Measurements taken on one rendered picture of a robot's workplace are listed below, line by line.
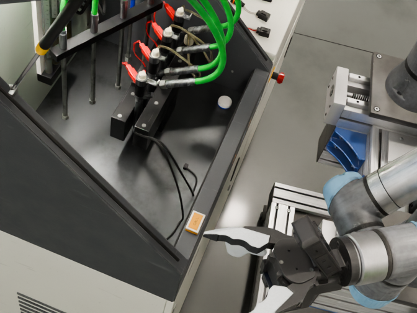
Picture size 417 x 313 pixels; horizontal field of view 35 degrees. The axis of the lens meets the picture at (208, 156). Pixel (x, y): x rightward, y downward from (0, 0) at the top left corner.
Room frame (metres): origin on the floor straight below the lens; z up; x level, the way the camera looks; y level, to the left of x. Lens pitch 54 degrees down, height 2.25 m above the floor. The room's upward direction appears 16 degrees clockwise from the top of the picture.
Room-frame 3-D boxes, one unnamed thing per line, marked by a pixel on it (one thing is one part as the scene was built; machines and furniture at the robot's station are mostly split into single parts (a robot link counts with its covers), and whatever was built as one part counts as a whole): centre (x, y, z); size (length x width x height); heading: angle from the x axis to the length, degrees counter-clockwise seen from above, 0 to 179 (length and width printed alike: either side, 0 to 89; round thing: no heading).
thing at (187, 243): (0.96, -0.04, 0.87); 0.62 x 0.04 x 0.16; 173
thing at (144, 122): (1.11, 0.18, 0.91); 0.34 x 0.10 x 0.15; 173
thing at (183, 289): (0.96, -0.05, 0.44); 0.65 x 0.02 x 0.68; 173
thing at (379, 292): (0.54, -0.31, 1.34); 0.11 x 0.08 x 0.11; 28
